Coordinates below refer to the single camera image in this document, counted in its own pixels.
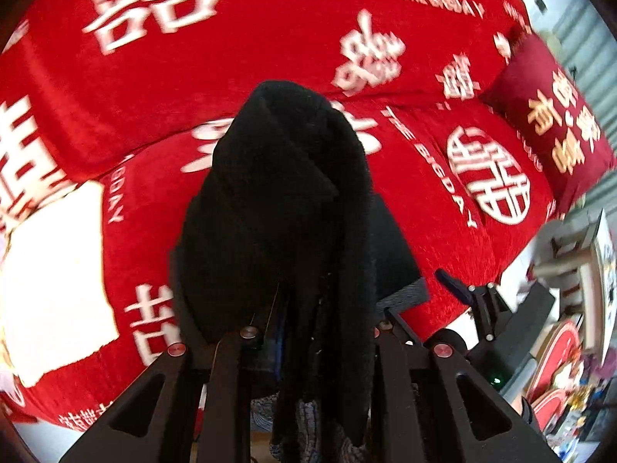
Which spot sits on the red patterned bed cover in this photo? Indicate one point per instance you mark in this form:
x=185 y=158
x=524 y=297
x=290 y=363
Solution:
x=87 y=298

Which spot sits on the red round decorative box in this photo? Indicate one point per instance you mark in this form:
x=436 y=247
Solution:
x=557 y=374

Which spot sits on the large red patterned quilt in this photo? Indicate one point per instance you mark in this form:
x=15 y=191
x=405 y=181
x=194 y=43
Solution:
x=86 y=82

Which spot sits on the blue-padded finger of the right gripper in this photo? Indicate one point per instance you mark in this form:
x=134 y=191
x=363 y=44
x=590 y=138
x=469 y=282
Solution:
x=455 y=287

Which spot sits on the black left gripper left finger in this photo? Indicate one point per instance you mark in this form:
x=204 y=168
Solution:
x=188 y=406

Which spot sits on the white wooden side table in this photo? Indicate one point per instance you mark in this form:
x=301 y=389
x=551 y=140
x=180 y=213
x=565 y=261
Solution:
x=583 y=265

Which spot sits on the black fleece-lined pants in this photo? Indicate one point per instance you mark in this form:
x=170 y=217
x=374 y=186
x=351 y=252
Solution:
x=286 y=233

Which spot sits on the small dark red cushion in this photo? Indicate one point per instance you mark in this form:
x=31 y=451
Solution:
x=539 y=100

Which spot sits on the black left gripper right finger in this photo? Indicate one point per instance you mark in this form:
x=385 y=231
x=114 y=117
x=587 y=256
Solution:
x=431 y=405

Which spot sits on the person's right hand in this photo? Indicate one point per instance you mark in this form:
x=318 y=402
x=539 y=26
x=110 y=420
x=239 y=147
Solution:
x=519 y=404

